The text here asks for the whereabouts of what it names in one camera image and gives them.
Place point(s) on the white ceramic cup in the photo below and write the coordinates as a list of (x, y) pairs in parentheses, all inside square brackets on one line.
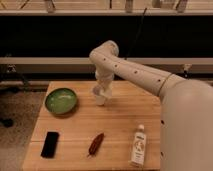
[(100, 98)]

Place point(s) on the wooden board table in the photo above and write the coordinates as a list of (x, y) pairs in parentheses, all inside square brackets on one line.
[(118, 119)]

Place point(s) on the green bowl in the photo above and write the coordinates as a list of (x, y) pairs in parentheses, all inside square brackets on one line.
[(61, 101)]

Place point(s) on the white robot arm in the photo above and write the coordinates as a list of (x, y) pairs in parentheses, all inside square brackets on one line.
[(186, 128)]

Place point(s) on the white bottle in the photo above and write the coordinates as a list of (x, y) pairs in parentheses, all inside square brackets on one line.
[(139, 146)]

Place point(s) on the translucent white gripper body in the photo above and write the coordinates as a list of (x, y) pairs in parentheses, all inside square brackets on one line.
[(104, 84)]

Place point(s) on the black phone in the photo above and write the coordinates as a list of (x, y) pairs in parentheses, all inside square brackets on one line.
[(50, 145)]

